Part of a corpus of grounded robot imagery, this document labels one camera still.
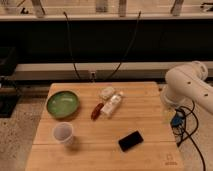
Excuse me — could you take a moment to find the black rectangular eraser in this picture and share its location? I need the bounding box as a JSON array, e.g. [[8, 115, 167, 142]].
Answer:
[[118, 131, 144, 152]]

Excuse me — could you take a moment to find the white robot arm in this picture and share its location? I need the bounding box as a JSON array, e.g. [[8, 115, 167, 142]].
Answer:
[[160, 61, 213, 114]]

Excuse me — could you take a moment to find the green ceramic bowl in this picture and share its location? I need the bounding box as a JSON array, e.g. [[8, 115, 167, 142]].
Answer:
[[46, 91, 80, 119]]

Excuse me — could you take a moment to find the translucent white cup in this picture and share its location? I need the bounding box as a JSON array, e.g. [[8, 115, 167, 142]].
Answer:
[[52, 122, 74, 146]]

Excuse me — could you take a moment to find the small white plastic bottle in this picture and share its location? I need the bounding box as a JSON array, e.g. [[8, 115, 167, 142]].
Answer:
[[101, 92, 123, 118]]

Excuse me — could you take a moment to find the red brown sausage toy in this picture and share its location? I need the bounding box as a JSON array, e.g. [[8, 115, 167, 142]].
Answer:
[[91, 103, 104, 120]]

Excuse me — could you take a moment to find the blue power adapter box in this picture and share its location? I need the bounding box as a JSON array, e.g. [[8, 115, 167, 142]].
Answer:
[[170, 114, 183, 127]]

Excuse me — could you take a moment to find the black box at left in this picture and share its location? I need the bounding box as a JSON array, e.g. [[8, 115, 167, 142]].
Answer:
[[0, 46, 20, 118]]

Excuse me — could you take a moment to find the white wall outlet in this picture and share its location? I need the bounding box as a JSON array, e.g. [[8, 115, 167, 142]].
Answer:
[[89, 71, 96, 80]]

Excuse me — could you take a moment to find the right black hanging cable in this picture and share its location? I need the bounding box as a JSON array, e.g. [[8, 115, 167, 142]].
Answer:
[[104, 10, 142, 82]]

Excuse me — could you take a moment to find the black hanging cable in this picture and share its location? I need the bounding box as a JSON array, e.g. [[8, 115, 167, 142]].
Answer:
[[104, 10, 142, 82], [62, 11, 82, 81]]

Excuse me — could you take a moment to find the left black hanging cable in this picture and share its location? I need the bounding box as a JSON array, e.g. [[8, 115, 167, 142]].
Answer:
[[62, 11, 82, 81]]

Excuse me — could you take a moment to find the black floor cable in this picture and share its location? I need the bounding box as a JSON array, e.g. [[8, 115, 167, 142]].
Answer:
[[171, 99, 207, 171]]

